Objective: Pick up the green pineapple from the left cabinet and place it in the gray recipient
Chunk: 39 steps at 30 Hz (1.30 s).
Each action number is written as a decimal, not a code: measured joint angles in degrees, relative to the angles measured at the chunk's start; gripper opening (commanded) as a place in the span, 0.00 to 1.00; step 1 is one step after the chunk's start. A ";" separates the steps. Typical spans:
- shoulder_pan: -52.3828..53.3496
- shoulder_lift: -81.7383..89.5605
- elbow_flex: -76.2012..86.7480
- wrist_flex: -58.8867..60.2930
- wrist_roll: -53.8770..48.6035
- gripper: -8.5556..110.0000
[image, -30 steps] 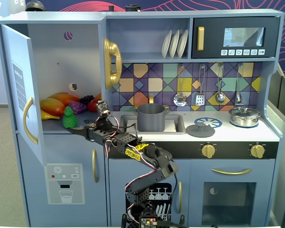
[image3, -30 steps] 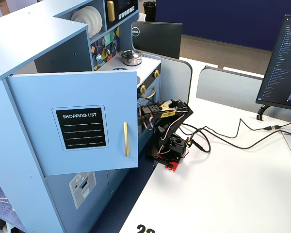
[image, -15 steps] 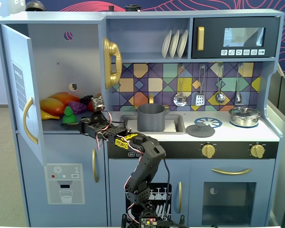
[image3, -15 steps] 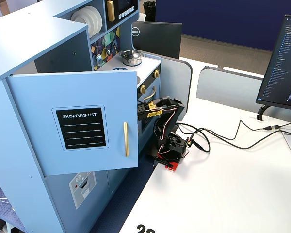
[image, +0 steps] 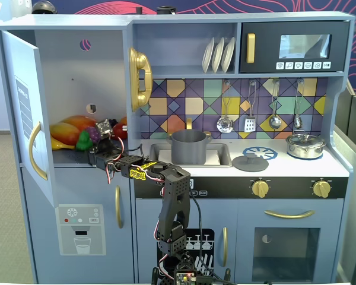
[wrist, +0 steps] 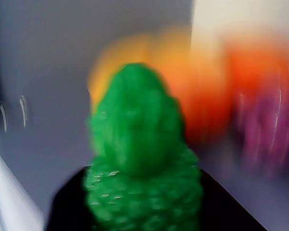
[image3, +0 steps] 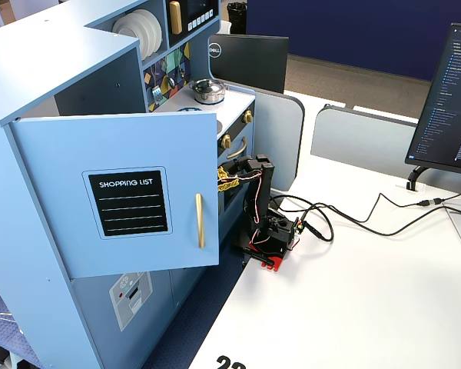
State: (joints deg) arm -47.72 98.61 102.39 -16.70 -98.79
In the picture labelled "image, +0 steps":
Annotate steel slotted spatula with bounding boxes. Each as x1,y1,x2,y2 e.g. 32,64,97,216
243,80,258,133

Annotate purple toy grapes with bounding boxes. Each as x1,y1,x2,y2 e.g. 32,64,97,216
85,126,103,142

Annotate blue cabinet door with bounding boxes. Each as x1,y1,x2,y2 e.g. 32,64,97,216
1,29,59,208

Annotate gold toy telephone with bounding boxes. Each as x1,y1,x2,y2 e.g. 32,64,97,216
128,46,154,113

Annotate black power cable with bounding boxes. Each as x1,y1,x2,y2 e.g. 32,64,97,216
188,189,237,285

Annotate yellow toy banana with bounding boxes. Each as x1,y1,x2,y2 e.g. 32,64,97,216
51,137,78,151

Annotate gray partition panel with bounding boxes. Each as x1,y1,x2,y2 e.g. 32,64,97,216
333,79,356,285

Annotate orange red toy mango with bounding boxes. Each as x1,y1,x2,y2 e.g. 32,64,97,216
60,115,99,132

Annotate gold oven handle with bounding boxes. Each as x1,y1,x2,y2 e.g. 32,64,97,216
263,209,316,220

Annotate curved gold door handle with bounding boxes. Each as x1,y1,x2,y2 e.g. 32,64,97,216
28,121,49,181

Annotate controller circuit board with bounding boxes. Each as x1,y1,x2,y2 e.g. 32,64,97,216
174,268,198,285

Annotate steel spoon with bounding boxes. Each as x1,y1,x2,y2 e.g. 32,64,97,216
293,78,305,129

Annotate dark helmet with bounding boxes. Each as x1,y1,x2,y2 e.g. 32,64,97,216
31,0,58,15

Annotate gray plastic pot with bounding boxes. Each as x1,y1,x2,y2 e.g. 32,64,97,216
166,129,213,165

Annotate oven door with window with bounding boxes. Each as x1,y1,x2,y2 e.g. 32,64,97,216
237,198,345,283

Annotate gold stove knob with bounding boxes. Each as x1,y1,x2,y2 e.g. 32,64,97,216
311,178,333,198

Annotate yellow red toy peach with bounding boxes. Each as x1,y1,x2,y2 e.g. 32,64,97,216
49,122,81,147

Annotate steel ladle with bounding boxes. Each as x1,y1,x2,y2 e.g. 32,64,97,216
268,79,282,130

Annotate steel pot with lid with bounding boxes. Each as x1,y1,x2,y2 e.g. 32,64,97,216
285,133,328,159

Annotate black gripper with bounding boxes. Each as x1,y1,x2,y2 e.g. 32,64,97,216
88,118,125,171

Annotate gray pot lid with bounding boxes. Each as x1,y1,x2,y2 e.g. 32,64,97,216
231,148,270,172

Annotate steel skimmer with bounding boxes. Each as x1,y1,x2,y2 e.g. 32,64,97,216
216,80,234,134

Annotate red toy tomato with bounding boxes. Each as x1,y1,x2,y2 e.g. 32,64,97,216
112,122,129,140

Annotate gold dishwasher handle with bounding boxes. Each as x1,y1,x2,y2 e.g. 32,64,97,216
222,227,228,268

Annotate gold freezer handle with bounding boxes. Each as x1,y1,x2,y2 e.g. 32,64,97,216
115,185,124,229

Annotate red white servo wire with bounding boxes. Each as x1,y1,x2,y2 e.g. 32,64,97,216
104,138,129,185

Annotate blue toy play kitchen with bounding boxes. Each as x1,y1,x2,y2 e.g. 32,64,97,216
0,11,356,284

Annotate dark microwave door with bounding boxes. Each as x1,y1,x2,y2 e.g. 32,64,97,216
239,20,351,74

